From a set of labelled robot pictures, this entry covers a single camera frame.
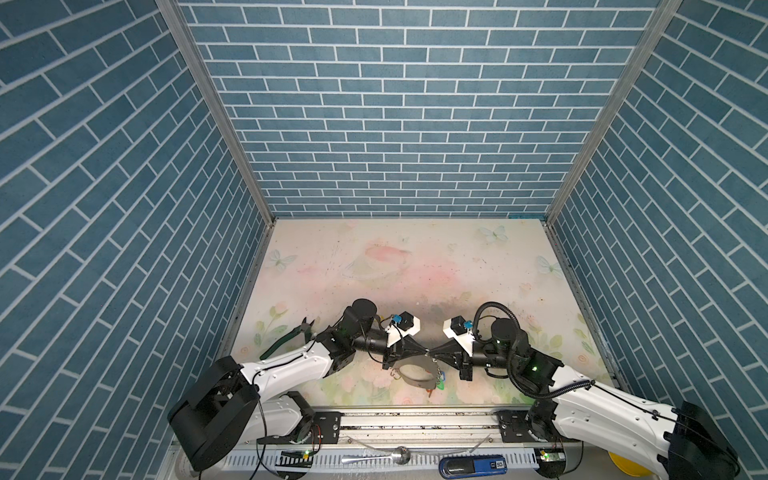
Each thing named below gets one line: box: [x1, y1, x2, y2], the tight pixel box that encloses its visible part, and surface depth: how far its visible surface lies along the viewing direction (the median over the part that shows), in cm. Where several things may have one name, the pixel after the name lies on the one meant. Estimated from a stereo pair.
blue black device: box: [439, 455, 508, 479], surface depth 68 cm
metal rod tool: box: [341, 446, 411, 464], surface depth 71 cm
